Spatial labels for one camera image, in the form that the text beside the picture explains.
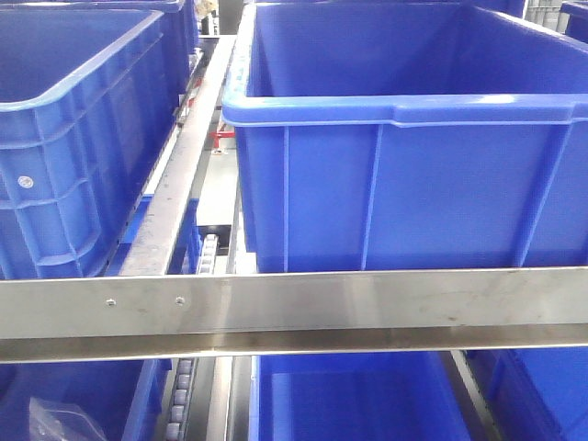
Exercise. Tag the red clamp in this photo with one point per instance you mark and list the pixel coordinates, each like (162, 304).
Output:
(218, 135)

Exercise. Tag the blue crate upper right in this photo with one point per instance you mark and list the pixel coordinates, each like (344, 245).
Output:
(408, 135)

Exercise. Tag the blue crate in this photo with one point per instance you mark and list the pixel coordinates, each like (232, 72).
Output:
(408, 135)
(86, 106)

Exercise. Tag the blue plastic bin middle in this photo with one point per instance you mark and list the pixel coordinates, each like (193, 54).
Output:
(362, 396)

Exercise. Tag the blue plastic bin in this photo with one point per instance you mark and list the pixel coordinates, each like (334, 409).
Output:
(362, 396)
(123, 398)
(534, 394)

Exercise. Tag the roller conveyor track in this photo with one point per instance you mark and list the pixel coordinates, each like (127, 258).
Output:
(185, 373)

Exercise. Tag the blue plastic bin left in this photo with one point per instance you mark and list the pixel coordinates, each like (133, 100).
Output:
(123, 398)

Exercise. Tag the blue crate upper left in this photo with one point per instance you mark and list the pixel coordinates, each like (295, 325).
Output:
(86, 106)

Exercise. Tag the blue plastic bin right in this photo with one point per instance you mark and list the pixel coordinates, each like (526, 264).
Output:
(534, 394)

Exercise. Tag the clear plastic bag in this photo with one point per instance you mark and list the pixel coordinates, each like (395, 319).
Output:
(58, 421)

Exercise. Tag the steel divider rail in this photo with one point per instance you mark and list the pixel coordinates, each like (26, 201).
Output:
(152, 251)

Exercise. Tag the upper steel shelf rail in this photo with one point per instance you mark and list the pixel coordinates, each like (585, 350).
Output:
(173, 316)

